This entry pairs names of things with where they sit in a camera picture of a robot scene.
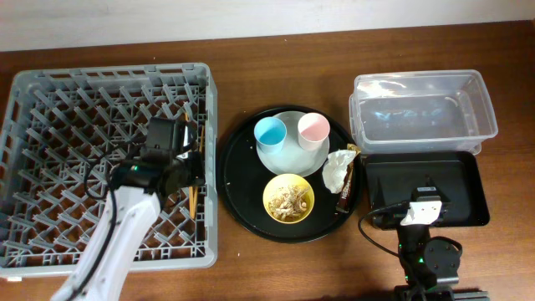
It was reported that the round black tray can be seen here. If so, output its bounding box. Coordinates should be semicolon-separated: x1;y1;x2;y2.
217;105;364;243

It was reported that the brown gold snack wrapper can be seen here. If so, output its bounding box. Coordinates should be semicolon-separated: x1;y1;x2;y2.
336;144;361;213

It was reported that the white tissue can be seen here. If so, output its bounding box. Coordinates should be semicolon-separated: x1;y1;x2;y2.
322;150;358;194

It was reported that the black rectangular tray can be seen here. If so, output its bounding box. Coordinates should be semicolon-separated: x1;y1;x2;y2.
364;151;490;227

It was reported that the pink plastic cup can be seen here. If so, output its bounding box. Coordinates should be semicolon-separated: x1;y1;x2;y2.
298;113;330;151

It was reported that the pale grey round plate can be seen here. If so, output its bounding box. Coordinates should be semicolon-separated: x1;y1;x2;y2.
256;110;330;177

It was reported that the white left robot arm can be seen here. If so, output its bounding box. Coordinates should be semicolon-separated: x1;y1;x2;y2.
52;117;205;300

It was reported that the yellow plastic bowl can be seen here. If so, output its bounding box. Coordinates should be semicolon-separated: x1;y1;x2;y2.
262;174;315;224

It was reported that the clear plastic bin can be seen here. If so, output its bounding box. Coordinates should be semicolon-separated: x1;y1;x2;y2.
349;69;498;155

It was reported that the light blue plastic cup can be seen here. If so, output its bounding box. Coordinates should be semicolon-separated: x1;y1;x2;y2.
253;117;287;154

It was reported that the food scraps and rice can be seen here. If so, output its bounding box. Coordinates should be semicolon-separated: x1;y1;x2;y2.
267;186;309;222

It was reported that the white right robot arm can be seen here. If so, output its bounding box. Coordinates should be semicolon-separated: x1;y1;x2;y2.
358;186;490;301

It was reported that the grey plastic dishwasher rack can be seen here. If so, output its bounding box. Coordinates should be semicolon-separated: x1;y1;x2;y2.
1;63;218;278

